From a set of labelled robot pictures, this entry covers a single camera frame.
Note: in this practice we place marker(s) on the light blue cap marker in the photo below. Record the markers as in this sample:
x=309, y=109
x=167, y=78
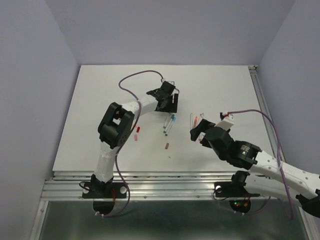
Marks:
x=169, y=126

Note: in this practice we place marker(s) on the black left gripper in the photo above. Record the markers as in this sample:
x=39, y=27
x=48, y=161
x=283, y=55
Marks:
x=172, y=107

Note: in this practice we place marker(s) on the red cap marker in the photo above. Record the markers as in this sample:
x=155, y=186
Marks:
x=200, y=137

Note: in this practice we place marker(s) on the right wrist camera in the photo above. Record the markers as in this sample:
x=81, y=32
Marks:
x=226, y=121

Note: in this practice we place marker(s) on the aluminium front rail frame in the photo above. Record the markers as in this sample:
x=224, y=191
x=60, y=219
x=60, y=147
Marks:
x=163, y=206

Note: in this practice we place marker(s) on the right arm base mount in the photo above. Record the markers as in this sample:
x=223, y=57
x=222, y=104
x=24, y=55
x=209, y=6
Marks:
x=234, y=190

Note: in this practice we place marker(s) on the green cap marker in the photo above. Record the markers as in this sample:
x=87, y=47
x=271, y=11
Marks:
x=169, y=120

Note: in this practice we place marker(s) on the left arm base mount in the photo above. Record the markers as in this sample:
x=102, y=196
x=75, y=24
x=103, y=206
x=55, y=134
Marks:
x=104, y=197

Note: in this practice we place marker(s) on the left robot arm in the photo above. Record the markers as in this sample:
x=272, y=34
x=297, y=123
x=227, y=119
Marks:
x=117, y=124

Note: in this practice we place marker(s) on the grey cap marker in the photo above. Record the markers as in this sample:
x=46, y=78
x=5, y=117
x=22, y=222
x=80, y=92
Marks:
x=166, y=121

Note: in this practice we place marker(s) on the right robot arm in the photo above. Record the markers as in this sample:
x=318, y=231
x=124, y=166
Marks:
x=259, y=174

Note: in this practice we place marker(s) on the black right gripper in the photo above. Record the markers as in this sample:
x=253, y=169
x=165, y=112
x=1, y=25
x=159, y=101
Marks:
x=203, y=126

